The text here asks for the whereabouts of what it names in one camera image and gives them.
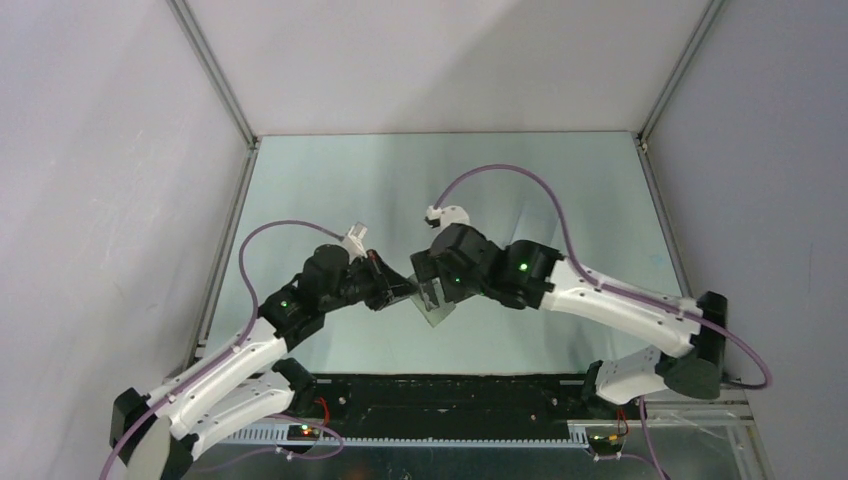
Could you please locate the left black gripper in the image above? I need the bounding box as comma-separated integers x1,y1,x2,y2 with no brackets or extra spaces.
321,249,420,313

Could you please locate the blue card wallet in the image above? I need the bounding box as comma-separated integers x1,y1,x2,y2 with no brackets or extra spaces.
408,275,456,328

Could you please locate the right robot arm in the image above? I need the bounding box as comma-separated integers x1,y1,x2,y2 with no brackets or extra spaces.
410,223,727,418

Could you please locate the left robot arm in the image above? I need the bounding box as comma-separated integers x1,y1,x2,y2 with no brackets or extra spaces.
100,244,417,479

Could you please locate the left controller board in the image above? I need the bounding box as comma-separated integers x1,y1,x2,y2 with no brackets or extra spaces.
286,424,322,442

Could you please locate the controller board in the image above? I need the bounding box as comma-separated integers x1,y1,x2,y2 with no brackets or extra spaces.
587,434,626,461
286,424,322,442

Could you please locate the right controller board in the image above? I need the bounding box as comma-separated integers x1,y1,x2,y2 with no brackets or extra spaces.
587,434,626,461

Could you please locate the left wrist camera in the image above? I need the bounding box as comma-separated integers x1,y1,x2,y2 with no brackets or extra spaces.
340,222,368,262

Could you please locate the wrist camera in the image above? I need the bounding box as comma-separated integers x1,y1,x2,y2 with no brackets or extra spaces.
425,205,470,231
340,222,368,262

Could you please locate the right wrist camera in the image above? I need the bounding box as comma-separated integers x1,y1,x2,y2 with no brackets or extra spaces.
425,205,470,231

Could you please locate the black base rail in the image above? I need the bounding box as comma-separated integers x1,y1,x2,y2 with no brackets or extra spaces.
272,374,639,440

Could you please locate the white slotted cable duct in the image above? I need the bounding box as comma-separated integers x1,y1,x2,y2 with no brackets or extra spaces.
220,423,588,449

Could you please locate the left aluminium frame post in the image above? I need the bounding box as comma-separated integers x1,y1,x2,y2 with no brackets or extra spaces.
166,0,258,150

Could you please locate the aluminium frame post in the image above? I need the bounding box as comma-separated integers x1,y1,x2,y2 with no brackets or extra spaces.
166,0,258,150
636,0,727,152

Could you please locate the right aluminium frame post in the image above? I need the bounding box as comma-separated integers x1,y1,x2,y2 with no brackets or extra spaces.
636,0,727,152

